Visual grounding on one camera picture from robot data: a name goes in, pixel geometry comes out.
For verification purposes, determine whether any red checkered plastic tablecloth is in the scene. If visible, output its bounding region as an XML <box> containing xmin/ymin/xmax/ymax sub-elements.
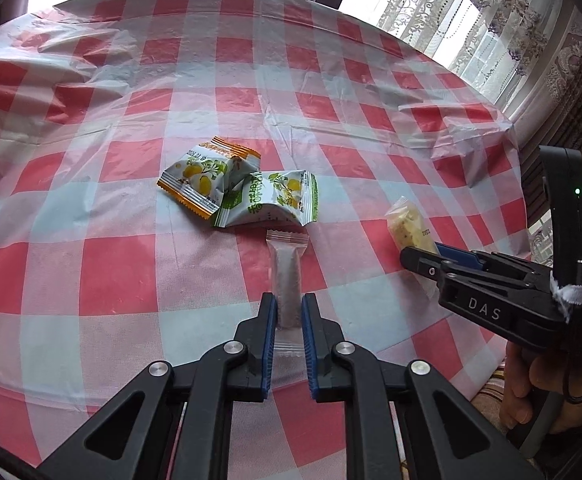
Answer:
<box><xmin>0</xmin><ymin>0</ymin><xmax>529</xmax><ymax>480</ymax></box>

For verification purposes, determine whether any dark patterned curtain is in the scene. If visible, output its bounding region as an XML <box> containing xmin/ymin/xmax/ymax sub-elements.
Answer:
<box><xmin>501</xmin><ymin>5</ymin><xmax>582</xmax><ymax>221</ymax></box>

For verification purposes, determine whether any green-edged white snack packet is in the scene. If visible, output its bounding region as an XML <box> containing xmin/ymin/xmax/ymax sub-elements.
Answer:
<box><xmin>213</xmin><ymin>170</ymin><xmax>319</xmax><ymax>228</ymax></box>

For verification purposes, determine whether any clear long bar packet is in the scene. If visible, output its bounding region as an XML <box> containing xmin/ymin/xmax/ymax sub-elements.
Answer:
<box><xmin>266</xmin><ymin>228</ymin><xmax>309</xmax><ymax>361</ymax></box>

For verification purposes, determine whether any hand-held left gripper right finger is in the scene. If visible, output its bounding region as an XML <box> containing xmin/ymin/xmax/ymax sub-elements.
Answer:
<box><xmin>301</xmin><ymin>292</ymin><xmax>542</xmax><ymax>480</ymax></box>

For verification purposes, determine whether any orange-edged white snack packet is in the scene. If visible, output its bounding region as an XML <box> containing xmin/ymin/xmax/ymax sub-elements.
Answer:
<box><xmin>157</xmin><ymin>136</ymin><xmax>262</xmax><ymax>221</ymax></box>

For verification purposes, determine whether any white lace curtain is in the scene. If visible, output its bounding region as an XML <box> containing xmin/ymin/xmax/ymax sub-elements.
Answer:
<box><xmin>376</xmin><ymin>0</ymin><xmax>562</xmax><ymax>106</ymax></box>

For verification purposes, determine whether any person's right hand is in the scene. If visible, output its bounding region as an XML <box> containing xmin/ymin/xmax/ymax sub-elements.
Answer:
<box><xmin>500</xmin><ymin>340</ymin><xmax>582</xmax><ymax>433</ymax></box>

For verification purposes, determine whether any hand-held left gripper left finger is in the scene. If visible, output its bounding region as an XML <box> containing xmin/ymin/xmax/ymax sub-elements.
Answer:
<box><xmin>36</xmin><ymin>292</ymin><xmax>278</xmax><ymax>480</ymax></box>

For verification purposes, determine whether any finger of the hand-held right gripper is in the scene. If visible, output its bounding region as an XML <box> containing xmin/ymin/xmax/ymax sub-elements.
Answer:
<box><xmin>399</xmin><ymin>246</ymin><xmax>528</xmax><ymax>289</ymax></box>
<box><xmin>433</xmin><ymin>241</ymin><xmax>546</xmax><ymax>281</ymax></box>

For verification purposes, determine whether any clear cream biscuit packet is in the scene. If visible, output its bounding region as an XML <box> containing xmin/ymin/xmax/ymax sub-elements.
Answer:
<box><xmin>385</xmin><ymin>196</ymin><xmax>444</xmax><ymax>303</ymax></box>

